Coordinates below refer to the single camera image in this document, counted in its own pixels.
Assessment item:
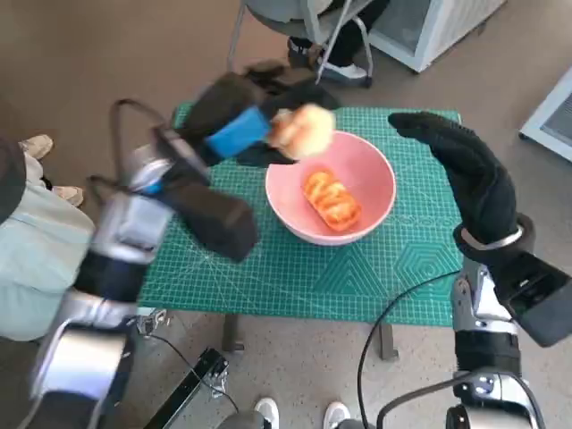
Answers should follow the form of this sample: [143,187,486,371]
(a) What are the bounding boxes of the silver metal bracket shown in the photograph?
[133,312,171,340]

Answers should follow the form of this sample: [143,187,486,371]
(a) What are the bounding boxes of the long toy bread loaf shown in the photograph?
[302,168,362,232]

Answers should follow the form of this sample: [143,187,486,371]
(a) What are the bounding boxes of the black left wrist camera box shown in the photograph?
[151,126,261,264]

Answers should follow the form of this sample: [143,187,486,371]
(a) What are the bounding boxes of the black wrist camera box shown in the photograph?
[151,126,261,264]
[489,251,572,349]

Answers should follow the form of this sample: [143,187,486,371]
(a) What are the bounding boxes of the white mesh cabinet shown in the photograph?
[368,0,509,73]
[519,66,572,163]

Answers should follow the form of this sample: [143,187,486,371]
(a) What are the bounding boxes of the white shoe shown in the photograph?
[253,396,281,429]
[324,400,351,429]

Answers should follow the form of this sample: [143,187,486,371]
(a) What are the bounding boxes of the black metal rail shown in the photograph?
[142,347,231,429]

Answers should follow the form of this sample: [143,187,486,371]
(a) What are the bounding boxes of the thin black floor cable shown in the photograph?
[147,332,240,412]

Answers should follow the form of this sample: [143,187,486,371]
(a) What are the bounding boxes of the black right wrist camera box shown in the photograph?
[489,251,572,349]

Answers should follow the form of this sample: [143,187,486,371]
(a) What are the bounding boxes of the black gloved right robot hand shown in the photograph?
[387,111,522,245]

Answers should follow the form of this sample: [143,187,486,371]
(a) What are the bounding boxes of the round toy bread bun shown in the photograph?
[270,103,336,160]

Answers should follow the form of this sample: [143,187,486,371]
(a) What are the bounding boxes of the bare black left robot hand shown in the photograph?
[182,62,341,166]

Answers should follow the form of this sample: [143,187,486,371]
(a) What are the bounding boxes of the pink bowl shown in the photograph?
[265,130,398,246]

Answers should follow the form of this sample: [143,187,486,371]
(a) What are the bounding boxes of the dark table leg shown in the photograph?
[379,324,397,361]
[222,314,246,354]

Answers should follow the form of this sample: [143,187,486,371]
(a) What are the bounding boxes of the green cutting mat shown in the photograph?
[136,101,466,327]

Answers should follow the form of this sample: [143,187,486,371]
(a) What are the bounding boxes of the looped black robot cable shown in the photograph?
[376,374,457,429]

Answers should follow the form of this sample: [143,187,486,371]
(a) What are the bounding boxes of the silver metal rod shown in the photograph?
[314,0,358,85]

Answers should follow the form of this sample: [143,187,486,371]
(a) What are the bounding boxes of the grey office chair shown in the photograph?
[226,0,375,88]

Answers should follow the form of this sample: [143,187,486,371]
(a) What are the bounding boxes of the black left camera cable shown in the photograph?
[87,98,173,198]

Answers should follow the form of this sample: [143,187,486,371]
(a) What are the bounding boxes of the person in light trousers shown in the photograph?
[0,132,97,343]

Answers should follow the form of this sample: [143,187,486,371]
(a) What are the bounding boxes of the long black robot cable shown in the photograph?
[358,270,461,429]

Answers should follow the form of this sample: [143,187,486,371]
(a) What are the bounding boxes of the person on chair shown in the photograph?
[287,0,391,85]

